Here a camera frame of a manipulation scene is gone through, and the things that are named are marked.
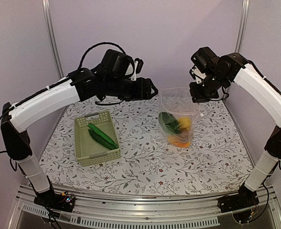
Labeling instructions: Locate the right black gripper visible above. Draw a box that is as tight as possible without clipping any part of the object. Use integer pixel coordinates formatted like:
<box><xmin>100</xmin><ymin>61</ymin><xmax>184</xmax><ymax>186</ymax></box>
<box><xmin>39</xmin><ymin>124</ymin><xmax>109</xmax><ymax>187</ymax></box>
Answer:
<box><xmin>189</xmin><ymin>70</ymin><xmax>228</xmax><ymax>103</ymax></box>

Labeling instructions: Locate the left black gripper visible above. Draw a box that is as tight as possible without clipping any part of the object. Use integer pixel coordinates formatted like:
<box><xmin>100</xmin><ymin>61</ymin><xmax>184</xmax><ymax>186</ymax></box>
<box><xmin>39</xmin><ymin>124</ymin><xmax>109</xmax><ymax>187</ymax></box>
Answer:
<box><xmin>104</xmin><ymin>75</ymin><xmax>158</xmax><ymax>101</ymax></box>

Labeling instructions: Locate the clear zip top bag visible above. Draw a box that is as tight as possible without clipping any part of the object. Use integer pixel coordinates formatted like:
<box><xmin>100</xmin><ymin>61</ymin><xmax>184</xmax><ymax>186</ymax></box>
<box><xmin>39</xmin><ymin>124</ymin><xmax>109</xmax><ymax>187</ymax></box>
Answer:
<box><xmin>158</xmin><ymin>87</ymin><xmax>201</xmax><ymax>144</ymax></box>

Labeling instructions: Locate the yellow lemon toy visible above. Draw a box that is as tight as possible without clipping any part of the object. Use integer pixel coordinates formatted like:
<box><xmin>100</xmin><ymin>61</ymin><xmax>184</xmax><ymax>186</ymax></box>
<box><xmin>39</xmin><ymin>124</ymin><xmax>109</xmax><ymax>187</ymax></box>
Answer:
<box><xmin>178</xmin><ymin>117</ymin><xmax>192</xmax><ymax>130</ymax></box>

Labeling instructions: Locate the bok choy toy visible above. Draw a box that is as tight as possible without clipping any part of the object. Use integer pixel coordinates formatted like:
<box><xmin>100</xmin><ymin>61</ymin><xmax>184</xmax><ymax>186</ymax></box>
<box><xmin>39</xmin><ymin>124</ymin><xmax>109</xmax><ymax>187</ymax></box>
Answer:
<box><xmin>158</xmin><ymin>112</ymin><xmax>181</xmax><ymax>134</ymax></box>

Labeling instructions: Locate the green cucumber toy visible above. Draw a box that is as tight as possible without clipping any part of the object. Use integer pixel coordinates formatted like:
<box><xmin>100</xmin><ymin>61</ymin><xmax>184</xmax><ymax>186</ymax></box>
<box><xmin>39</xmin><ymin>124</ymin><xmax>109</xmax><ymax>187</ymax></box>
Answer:
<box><xmin>88</xmin><ymin>123</ymin><xmax>118</xmax><ymax>150</ymax></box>

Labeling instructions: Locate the green plastic basket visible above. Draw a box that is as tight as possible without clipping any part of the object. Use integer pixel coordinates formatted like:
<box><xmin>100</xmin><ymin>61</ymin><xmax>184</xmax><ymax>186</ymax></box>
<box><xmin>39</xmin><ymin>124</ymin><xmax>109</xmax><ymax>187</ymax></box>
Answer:
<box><xmin>74</xmin><ymin>110</ymin><xmax>121</xmax><ymax>167</ymax></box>

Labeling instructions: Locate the brown kiwi toy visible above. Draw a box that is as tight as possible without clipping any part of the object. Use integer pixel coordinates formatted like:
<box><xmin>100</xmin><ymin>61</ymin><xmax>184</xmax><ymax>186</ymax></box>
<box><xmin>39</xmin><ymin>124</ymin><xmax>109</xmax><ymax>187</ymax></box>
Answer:
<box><xmin>180</xmin><ymin>128</ymin><xmax>191</xmax><ymax>135</ymax></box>

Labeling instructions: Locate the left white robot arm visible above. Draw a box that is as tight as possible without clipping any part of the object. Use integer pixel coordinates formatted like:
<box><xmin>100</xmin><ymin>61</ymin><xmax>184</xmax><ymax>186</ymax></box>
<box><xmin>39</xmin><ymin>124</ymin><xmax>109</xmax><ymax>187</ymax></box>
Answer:
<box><xmin>0</xmin><ymin>68</ymin><xmax>158</xmax><ymax>207</ymax></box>

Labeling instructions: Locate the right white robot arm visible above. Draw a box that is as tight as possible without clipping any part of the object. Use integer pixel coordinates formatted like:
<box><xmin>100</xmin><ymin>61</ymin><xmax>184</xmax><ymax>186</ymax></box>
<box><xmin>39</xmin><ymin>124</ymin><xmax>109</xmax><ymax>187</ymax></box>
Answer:
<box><xmin>189</xmin><ymin>47</ymin><xmax>281</xmax><ymax>208</ymax></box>

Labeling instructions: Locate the floral table mat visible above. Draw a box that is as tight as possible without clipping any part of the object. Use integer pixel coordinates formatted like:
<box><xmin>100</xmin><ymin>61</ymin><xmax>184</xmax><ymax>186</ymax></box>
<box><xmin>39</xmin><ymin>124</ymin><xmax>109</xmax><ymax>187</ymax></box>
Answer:
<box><xmin>40</xmin><ymin>98</ymin><xmax>252</xmax><ymax>196</ymax></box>

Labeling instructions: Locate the right aluminium frame post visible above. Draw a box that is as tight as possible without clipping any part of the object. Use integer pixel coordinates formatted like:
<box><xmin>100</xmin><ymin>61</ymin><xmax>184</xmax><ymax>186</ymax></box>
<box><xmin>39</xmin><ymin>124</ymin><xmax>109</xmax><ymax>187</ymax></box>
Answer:
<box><xmin>235</xmin><ymin>0</ymin><xmax>250</xmax><ymax>52</ymax></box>

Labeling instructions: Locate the aluminium frame post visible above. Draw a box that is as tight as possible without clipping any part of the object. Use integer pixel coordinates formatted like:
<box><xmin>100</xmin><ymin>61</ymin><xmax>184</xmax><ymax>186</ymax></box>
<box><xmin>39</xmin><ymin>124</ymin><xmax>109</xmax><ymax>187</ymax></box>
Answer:
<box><xmin>42</xmin><ymin>0</ymin><xmax>64</xmax><ymax>79</ymax></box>
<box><xmin>235</xmin><ymin>0</ymin><xmax>250</xmax><ymax>52</ymax></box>

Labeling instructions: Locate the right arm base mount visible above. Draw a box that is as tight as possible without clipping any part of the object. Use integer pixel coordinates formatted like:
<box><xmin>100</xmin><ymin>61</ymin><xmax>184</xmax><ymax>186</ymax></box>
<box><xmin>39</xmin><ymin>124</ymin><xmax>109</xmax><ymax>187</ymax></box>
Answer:
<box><xmin>217</xmin><ymin>184</ymin><xmax>259</xmax><ymax>213</ymax></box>

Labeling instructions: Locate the aluminium front rail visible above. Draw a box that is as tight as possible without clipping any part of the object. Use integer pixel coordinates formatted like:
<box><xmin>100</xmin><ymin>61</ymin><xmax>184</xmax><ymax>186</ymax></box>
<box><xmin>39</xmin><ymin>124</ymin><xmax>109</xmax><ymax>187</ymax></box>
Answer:
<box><xmin>8</xmin><ymin>185</ymin><xmax>281</xmax><ymax>229</ymax></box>

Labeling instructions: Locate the left aluminium frame post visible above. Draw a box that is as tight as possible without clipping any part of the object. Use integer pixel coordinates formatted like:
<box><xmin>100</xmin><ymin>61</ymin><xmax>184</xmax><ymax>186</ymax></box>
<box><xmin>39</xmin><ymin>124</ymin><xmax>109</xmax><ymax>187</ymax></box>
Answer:
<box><xmin>42</xmin><ymin>0</ymin><xmax>64</xmax><ymax>79</ymax></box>

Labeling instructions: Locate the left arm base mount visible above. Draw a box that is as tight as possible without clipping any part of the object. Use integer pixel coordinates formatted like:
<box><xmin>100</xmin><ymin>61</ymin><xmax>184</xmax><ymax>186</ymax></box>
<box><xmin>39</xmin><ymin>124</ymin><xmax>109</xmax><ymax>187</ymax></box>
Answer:
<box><xmin>34</xmin><ymin>189</ymin><xmax>75</xmax><ymax>213</ymax></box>

